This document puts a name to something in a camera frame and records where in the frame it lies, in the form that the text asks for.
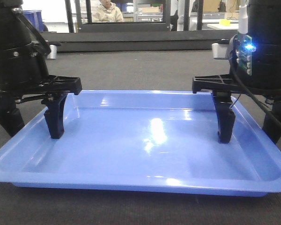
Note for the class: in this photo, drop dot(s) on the person in beige jacket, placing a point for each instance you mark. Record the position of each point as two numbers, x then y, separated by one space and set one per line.
107 12

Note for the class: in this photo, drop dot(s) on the large blue storage crate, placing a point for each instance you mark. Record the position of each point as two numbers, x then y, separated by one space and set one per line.
35 17

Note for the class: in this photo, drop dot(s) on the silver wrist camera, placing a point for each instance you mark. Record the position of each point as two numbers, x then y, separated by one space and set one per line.
222 49
53 47

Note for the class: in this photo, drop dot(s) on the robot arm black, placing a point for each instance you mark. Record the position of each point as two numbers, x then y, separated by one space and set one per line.
16 28
260 19

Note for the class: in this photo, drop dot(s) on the white desk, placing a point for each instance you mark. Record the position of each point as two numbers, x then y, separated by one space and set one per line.
217 26

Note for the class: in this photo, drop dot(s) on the blue plastic tray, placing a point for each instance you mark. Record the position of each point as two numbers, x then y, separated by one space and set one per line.
138 140

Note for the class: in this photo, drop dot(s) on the yellow box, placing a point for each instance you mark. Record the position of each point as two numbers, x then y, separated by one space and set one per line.
224 22

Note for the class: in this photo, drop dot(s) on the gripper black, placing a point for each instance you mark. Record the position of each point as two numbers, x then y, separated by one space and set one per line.
24 77
265 81

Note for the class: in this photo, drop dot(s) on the green circuit board with LED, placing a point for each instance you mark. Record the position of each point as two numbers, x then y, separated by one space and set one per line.
244 50

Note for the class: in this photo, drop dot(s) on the black metal frame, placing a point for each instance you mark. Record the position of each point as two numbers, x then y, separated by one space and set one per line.
90 16

